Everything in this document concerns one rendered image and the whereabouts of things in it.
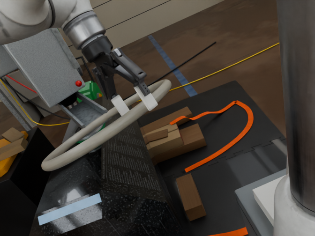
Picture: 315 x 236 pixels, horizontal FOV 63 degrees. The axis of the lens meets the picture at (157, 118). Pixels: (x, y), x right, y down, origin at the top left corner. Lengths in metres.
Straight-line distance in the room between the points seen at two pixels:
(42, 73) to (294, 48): 1.19
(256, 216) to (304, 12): 0.70
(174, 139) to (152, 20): 4.40
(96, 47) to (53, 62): 0.73
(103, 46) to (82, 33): 0.05
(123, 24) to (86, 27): 5.59
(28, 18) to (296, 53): 0.45
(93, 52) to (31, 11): 0.17
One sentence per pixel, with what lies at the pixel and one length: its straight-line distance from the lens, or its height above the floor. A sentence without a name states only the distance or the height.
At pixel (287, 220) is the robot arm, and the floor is 1.13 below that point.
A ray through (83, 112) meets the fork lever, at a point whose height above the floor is 1.05.
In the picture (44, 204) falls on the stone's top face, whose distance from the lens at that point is 1.36.
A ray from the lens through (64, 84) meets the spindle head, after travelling 1.39.
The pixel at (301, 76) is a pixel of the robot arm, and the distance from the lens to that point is 0.31.
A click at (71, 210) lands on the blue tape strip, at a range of 1.26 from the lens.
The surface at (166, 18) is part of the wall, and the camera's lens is 6.36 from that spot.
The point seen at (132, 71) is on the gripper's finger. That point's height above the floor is 1.34.
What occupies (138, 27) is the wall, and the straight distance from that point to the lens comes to 6.28.
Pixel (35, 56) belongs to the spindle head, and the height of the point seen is 1.35.
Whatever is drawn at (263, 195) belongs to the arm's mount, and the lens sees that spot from 0.87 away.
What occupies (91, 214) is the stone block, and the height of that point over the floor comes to 0.74.
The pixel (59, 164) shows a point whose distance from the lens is 0.72.
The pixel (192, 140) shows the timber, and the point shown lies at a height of 0.11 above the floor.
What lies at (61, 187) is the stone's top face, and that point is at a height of 0.80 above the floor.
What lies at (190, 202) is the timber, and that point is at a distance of 1.83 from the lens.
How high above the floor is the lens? 1.54
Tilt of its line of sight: 31 degrees down
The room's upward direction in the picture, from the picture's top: 25 degrees counter-clockwise
